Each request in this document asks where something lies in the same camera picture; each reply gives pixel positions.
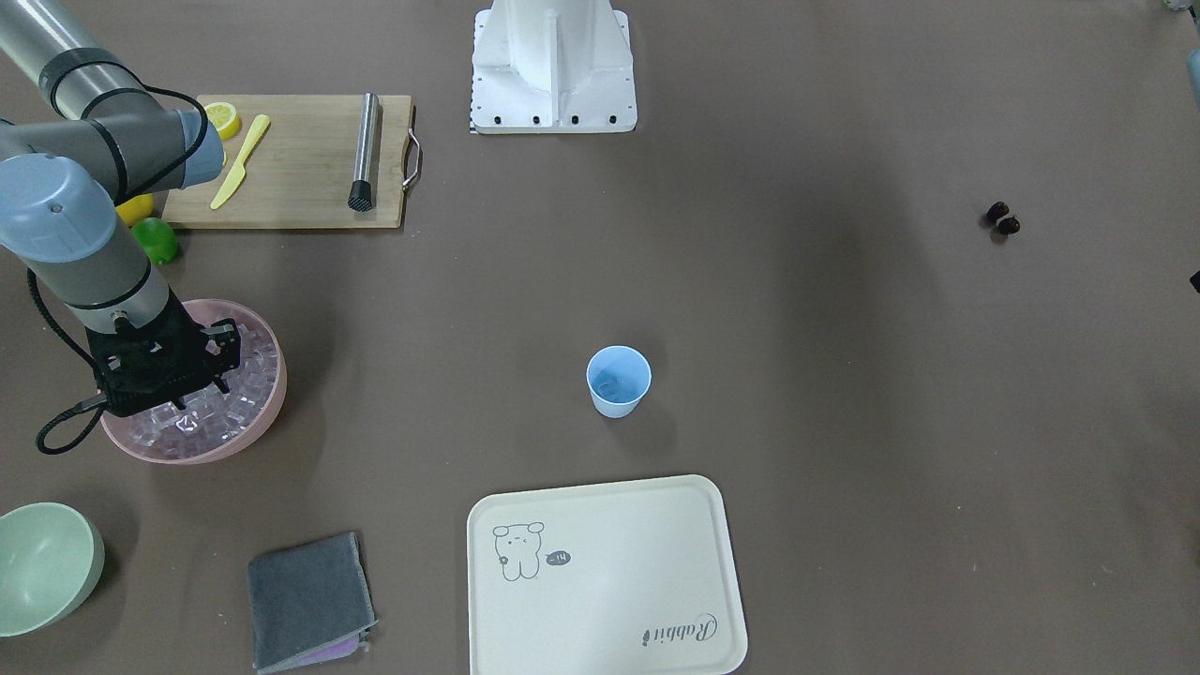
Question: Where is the clear ice cube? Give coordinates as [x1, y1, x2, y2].
[594, 371, 636, 401]

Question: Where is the pink bowl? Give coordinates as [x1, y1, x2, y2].
[98, 298, 288, 465]

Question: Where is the steel muddler black tip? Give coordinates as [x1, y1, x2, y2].
[347, 92, 382, 213]

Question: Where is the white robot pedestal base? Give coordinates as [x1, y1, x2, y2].
[469, 1, 638, 135]

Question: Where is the light blue cup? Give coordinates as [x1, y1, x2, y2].
[584, 345, 653, 419]

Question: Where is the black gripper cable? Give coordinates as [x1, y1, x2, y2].
[26, 56, 212, 456]

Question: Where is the grey folded cloth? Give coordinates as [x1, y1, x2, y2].
[246, 531, 377, 674]

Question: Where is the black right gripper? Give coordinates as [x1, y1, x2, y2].
[89, 305, 241, 417]

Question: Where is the green lime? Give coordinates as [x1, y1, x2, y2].
[128, 217, 180, 265]

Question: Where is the green bowl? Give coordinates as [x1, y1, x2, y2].
[1, 502, 106, 638]

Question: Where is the lemon slice far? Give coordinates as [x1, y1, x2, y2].
[204, 101, 244, 142]

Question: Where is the wooden cutting board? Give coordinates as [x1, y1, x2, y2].
[162, 94, 418, 231]

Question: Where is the yellow lemon near lime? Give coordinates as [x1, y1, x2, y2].
[115, 195, 156, 228]

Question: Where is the dark cherry pair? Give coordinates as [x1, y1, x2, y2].
[984, 201, 1022, 235]

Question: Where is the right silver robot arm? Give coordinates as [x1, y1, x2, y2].
[1, 1, 240, 417]

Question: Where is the cream rabbit tray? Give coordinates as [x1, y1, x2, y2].
[466, 474, 749, 674]

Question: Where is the yellow plastic knife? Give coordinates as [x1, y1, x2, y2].
[209, 114, 274, 210]

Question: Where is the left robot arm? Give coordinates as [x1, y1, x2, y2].
[1184, 47, 1200, 110]

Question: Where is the pile of ice cubes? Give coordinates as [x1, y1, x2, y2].
[122, 317, 280, 456]

